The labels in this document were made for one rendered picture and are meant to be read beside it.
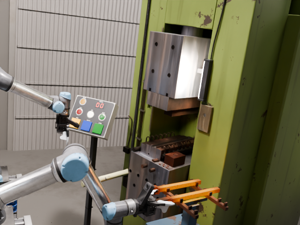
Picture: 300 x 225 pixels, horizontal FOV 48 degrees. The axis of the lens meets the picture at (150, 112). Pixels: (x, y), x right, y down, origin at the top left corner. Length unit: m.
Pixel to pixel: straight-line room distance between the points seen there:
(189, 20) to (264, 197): 1.37
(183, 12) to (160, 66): 0.39
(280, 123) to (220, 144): 0.50
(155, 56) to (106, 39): 2.43
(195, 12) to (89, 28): 2.52
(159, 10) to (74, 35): 2.23
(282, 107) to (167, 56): 0.85
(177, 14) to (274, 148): 1.15
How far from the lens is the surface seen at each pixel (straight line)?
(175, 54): 2.17
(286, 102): 2.46
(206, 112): 2.18
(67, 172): 1.48
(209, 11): 2.21
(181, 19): 2.34
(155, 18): 2.51
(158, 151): 2.33
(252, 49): 2.11
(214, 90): 2.16
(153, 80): 2.30
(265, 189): 2.62
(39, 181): 1.53
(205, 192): 1.97
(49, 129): 4.75
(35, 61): 4.51
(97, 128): 2.56
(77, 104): 2.71
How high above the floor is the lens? 1.80
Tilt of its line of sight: 14 degrees down
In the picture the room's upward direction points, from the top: 7 degrees clockwise
